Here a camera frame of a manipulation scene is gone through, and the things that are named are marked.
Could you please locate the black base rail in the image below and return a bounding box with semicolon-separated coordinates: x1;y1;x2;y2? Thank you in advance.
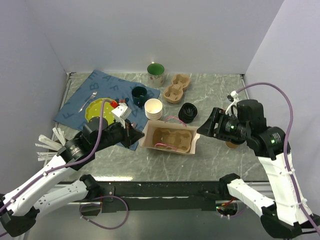
68;174;251;214

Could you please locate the stack of paper cups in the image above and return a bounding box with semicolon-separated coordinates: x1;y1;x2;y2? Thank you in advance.
144;98;163;120

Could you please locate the silver fork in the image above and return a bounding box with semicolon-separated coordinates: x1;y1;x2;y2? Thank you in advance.
78;91;98;113

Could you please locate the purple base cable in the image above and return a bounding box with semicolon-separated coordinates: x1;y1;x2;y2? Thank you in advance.
79;195;130;230

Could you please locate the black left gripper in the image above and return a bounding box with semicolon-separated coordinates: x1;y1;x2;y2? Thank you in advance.
93;116;145;152

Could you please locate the mouse plush toy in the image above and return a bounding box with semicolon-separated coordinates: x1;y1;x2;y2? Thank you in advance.
117;98;130;106

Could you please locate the dark green mug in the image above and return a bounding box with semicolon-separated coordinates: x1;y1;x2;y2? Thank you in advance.
131;86;148;108

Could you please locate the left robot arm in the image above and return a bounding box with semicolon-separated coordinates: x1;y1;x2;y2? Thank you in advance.
0;117;144;238

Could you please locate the white floral mug green inside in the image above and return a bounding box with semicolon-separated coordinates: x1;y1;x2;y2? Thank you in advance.
147;62;165;88

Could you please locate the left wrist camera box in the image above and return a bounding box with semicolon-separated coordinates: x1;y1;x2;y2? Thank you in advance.
111;102;132;128

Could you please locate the yellow-green dotted plate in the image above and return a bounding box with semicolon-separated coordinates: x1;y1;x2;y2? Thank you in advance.
85;98;118;125

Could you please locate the blue letter-print cloth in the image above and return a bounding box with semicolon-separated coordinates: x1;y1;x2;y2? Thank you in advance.
53;69;161;151

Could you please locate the stack of black lids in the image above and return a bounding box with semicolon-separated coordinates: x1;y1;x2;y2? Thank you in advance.
178;102;198;124

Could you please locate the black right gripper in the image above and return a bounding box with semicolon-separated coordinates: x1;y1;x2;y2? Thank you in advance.
195;105;248;141

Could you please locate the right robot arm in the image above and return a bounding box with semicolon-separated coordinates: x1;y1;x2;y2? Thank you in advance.
197;99;320;239

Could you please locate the grey cup of straws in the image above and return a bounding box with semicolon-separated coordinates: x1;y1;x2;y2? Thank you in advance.
35;127;67;162

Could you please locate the brown paper coffee cup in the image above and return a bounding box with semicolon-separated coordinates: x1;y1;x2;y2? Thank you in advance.
225;141;241;149

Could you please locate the cream cakes paper bag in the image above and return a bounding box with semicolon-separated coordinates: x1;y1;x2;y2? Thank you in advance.
138;120;200;155

